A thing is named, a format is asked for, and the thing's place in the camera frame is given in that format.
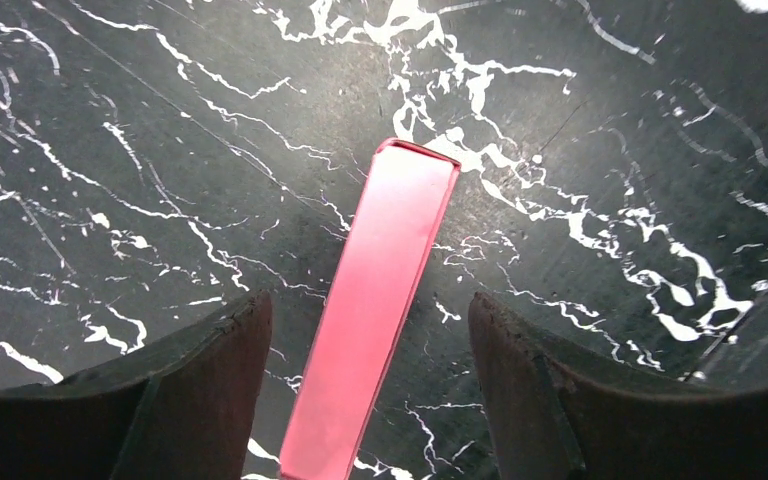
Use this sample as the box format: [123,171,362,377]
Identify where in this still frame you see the pink paper box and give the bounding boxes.
[279,138,460,480]

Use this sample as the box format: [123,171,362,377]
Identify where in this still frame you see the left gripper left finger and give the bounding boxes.
[0,291,272,479]

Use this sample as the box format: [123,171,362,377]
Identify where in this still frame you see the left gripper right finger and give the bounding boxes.
[468,293,768,479]

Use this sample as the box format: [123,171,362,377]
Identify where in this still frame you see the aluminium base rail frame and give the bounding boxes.
[685,254,768,392]

